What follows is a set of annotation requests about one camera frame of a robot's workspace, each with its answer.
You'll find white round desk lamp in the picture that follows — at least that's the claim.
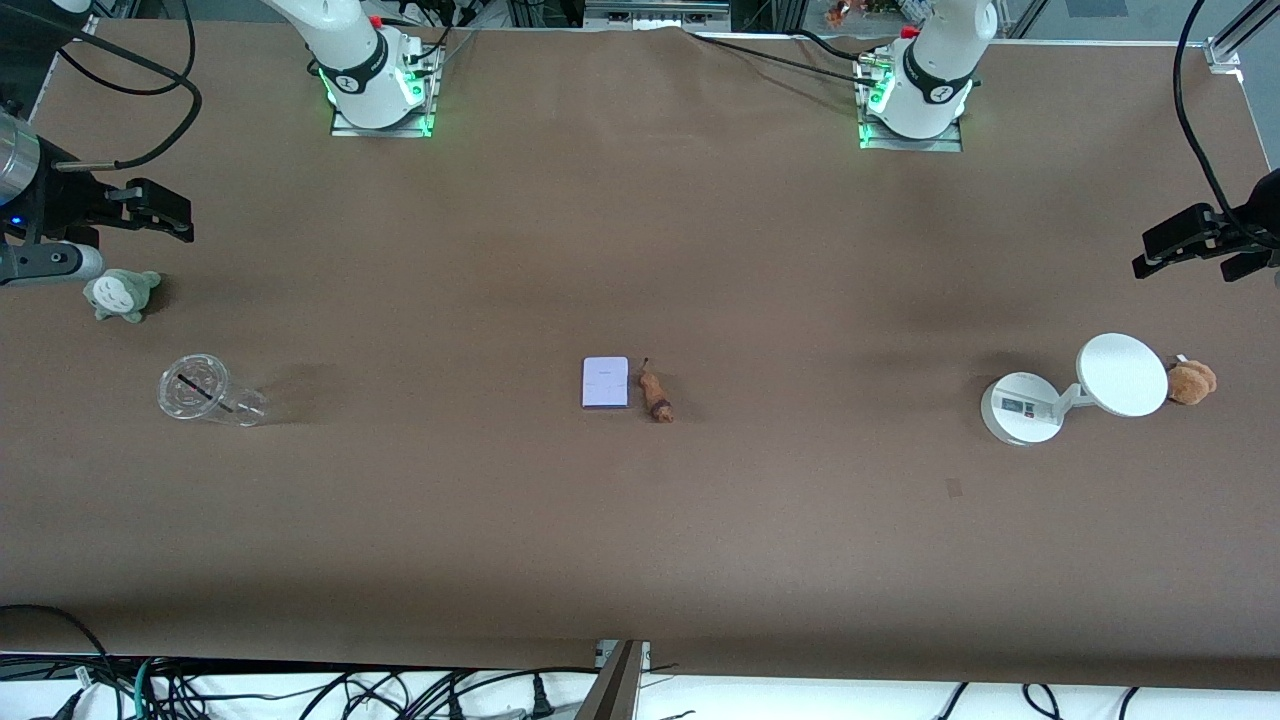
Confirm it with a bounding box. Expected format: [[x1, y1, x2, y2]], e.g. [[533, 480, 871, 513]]
[[980, 333, 1170, 446]]

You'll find aluminium corner profile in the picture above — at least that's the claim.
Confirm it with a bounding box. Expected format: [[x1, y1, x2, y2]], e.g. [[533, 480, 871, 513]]
[[1205, 0, 1280, 73]]

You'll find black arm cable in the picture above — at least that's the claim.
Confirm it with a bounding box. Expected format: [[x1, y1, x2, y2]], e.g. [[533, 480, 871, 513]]
[[1175, 0, 1280, 251], [55, 0, 203, 173]]

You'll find black drinking straw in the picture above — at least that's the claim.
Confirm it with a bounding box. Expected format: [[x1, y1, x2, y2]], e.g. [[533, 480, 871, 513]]
[[175, 372, 236, 413]]

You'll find grey green plush toy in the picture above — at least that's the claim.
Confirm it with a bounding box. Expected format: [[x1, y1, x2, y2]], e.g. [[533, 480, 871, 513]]
[[83, 269, 162, 324]]

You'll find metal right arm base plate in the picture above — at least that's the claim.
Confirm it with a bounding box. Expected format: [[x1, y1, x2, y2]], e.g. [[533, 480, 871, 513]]
[[330, 45, 438, 139]]

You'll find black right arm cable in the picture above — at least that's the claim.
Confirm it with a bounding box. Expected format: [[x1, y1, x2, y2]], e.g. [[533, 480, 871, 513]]
[[55, 0, 203, 173]]

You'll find brown plush keychain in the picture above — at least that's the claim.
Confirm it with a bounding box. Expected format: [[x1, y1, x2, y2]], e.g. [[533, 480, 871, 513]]
[[1166, 354, 1218, 406]]

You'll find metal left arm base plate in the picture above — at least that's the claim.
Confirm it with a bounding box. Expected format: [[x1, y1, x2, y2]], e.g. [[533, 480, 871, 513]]
[[858, 55, 963, 153]]

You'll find clear plastic cup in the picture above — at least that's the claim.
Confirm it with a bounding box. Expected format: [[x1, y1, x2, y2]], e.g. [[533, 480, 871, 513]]
[[158, 353, 269, 428]]

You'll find black looped floor cable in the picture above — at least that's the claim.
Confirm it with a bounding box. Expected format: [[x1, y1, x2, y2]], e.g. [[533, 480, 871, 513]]
[[0, 604, 111, 701]]

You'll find brown lion statue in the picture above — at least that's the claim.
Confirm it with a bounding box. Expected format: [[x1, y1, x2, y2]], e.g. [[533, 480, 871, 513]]
[[639, 357, 675, 424]]

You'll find aluminium table frame post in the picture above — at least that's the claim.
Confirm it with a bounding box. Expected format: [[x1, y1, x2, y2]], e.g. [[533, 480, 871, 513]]
[[575, 640, 651, 720]]

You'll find black cable on table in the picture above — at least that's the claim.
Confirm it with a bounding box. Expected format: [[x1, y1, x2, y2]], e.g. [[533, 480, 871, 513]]
[[685, 28, 881, 81]]

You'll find small lavender box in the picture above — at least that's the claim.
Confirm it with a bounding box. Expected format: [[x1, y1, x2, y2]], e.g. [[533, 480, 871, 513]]
[[582, 356, 631, 410]]

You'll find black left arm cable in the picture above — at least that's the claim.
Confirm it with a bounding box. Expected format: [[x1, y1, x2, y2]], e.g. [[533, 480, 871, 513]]
[[1175, 0, 1280, 251]]

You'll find aluminium frame bar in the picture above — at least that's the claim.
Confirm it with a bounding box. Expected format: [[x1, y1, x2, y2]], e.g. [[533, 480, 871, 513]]
[[583, 0, 733, 31]]

